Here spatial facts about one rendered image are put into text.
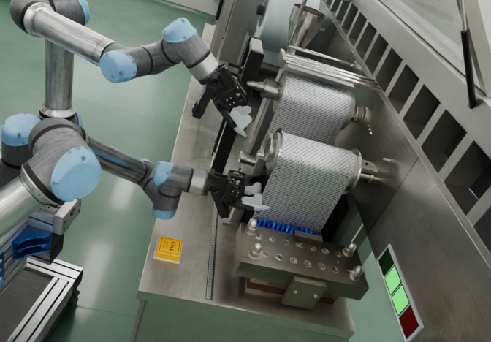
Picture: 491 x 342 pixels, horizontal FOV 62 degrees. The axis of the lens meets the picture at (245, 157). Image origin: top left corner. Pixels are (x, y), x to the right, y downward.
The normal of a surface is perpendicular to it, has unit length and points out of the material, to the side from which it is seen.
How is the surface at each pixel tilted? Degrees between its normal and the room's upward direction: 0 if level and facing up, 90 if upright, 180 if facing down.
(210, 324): 90
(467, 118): 90
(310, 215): 90
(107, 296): 0
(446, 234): 90
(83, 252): 0
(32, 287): 0
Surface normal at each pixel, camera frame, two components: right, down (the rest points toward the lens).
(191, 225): 0.30, -0.79
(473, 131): -0.95, -0.25
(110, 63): -0.49, 0.36
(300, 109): 0.00, 0.58
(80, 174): 0.71, 0.51
